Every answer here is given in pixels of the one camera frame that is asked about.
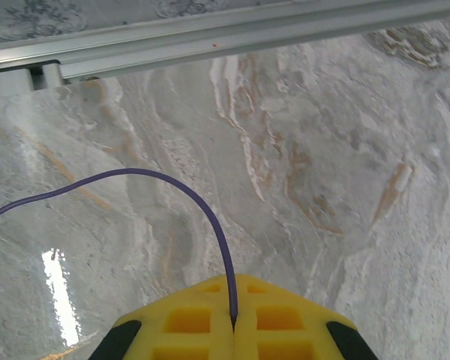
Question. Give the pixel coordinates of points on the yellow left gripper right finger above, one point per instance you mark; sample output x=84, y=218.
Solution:
x=285, y=330

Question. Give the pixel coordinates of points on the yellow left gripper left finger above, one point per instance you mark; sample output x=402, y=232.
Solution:
x=187, y=330

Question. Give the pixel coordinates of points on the aluminium table edge rail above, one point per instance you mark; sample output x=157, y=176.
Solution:
x=210, y=37

